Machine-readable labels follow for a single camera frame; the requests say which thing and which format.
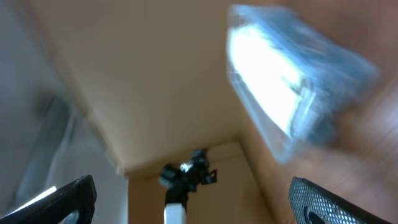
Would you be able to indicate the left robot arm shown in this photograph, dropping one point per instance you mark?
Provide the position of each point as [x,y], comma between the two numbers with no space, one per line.
[182,179]

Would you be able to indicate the clear plastic storage bin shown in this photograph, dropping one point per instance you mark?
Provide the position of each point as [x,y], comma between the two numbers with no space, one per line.
[333,78]

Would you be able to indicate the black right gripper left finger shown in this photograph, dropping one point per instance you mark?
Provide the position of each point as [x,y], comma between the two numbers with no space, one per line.
[78,197]

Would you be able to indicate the cream cloth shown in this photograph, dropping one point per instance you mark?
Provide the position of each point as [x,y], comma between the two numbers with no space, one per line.
[270,76]

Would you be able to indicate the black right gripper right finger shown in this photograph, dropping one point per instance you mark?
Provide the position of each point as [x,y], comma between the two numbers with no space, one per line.
[312,204]

